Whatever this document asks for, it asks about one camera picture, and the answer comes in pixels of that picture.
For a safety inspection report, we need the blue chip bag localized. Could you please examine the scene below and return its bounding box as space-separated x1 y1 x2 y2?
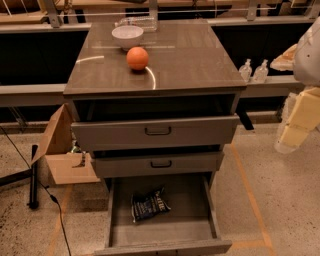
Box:
131 187 171 223

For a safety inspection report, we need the open cardboard box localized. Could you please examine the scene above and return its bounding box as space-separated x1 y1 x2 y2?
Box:
31 105 100 184

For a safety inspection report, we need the grey drawer cabinet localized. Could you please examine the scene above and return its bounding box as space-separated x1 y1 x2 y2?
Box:
63 18 248 256

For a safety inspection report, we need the top grey drawer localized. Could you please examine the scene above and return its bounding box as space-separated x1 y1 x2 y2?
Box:
72 116 239 151

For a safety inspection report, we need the clear plastic container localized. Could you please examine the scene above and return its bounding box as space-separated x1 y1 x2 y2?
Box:
115 16 158 32

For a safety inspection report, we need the left clear pump bottle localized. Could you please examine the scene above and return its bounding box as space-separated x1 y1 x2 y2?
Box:
239 59 252 82

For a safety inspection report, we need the white bowl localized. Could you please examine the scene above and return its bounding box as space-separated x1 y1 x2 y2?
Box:
111 25 144 50

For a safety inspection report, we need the orange ball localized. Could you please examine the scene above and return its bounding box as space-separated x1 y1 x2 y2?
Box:
126 47 149 71

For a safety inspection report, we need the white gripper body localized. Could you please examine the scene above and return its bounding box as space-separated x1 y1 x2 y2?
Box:
275 93 299 154

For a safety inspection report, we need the grey drawer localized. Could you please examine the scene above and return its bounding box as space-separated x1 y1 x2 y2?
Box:
94 174 232 256
72 116 239 151
93 151 224 178

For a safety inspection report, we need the clear pump bottle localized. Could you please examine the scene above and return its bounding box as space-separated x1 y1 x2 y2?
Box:
253 59 268 83
239 59 252 82

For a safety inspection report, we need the bottom grey drawer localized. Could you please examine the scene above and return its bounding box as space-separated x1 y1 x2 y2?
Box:
94 174 232 256

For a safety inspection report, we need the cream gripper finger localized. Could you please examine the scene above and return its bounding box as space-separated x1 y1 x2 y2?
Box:
270 44 297 71
279 87 320 148

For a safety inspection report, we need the right clear pump bottle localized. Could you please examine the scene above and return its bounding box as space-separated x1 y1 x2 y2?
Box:
253 59 268 83

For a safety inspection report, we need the middle grey drawer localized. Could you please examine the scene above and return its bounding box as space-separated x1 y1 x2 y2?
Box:
93 151 224 178

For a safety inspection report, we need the black floor cable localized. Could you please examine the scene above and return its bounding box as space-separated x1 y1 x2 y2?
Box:
0 125 73 256

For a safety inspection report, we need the black stand base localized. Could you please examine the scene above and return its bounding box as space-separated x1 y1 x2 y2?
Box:
0 158 39 210

